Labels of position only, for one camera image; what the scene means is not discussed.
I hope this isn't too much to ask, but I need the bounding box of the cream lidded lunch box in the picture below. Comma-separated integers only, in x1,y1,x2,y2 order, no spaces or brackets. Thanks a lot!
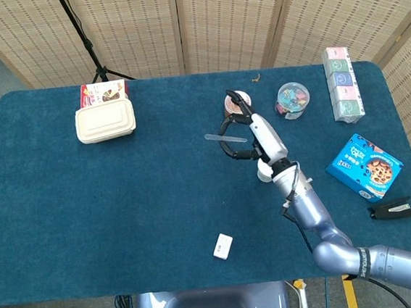
72,97,138,146

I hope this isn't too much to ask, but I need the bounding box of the red white snack box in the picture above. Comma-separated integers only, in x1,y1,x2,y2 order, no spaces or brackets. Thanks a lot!
78,78,130,109

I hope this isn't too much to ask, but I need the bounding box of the small white rectangular box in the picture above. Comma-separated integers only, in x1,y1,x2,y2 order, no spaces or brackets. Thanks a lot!
210,231,236,261

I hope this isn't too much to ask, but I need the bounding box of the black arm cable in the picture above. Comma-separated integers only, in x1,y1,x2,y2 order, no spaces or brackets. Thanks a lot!
274,151,411,308

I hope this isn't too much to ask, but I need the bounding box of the clear jar of colourful clips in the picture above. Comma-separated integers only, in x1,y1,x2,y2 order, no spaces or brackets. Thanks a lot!
272,81,312,122

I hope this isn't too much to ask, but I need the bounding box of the blue cookie box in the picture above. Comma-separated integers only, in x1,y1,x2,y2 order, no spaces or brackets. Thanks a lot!
322,128,408,207

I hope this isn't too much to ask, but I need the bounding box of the white power strip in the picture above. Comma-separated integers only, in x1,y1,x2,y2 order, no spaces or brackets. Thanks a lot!
285,278,311,308

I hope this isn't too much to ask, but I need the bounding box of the white paper cup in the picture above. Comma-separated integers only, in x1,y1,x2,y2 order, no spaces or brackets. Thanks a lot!
254,157,275,184

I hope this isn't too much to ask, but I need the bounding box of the blue table cloth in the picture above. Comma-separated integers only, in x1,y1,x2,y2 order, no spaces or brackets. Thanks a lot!
0,52,411,308

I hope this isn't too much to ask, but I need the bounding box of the brown jar with clear lid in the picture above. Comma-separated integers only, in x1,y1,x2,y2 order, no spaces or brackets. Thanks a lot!
221,88,254,125

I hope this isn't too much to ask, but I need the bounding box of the pastel tissue pack row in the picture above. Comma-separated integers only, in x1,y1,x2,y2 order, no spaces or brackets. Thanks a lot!
321,44,367,126

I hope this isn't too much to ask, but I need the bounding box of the black tripod stand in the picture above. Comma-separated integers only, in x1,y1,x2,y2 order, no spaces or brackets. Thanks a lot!
55,0,137,88

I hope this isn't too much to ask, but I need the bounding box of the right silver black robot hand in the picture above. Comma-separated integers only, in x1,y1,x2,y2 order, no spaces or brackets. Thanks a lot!
213,85,291,170

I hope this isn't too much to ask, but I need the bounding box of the transparent plastic straw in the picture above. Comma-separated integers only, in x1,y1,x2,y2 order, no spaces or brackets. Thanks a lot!
204,130,249,146

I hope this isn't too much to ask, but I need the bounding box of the black stapler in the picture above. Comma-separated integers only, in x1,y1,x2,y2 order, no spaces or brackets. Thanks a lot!
366,196,411,222

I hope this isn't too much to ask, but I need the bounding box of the blue-grey robot torso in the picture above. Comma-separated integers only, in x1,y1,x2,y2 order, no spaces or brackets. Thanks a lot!
126,277,308,308

